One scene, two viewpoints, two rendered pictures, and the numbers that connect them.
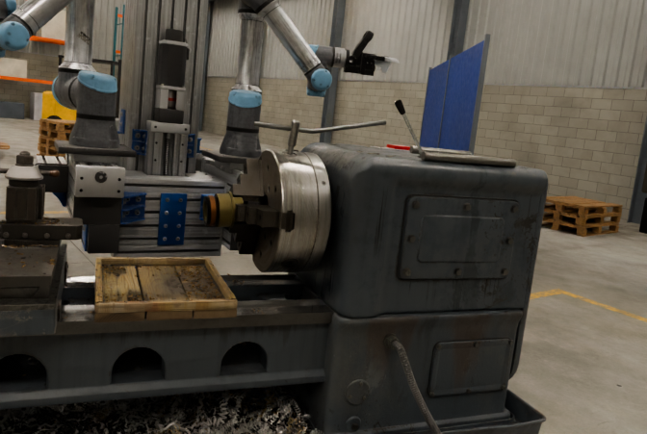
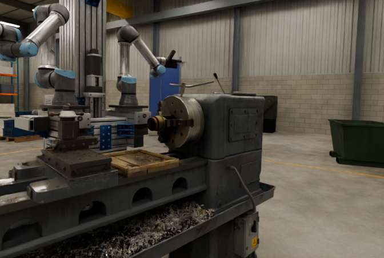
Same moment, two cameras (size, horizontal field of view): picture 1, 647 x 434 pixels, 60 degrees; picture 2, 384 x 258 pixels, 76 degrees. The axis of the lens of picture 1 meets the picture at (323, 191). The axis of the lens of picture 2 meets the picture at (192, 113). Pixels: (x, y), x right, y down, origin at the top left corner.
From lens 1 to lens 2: 0.60 m
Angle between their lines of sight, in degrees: 23
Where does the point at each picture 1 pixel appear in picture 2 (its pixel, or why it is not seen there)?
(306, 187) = (194, 108)
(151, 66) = (83, 66)
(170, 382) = (155, 201)
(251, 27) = (126, 48)
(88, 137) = (65, 100)
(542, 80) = (192, 75)
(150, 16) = (81, 43)
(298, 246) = (194, 133)
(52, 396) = (110, 219)
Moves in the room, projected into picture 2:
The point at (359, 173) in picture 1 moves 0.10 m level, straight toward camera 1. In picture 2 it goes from (215, 100) to (223, 100)
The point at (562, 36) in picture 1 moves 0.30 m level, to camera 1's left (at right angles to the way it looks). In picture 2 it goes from (197, 58) to (192, 58)
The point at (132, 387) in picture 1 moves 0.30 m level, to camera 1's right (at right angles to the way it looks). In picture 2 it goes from (141, 206) to (199, 198)
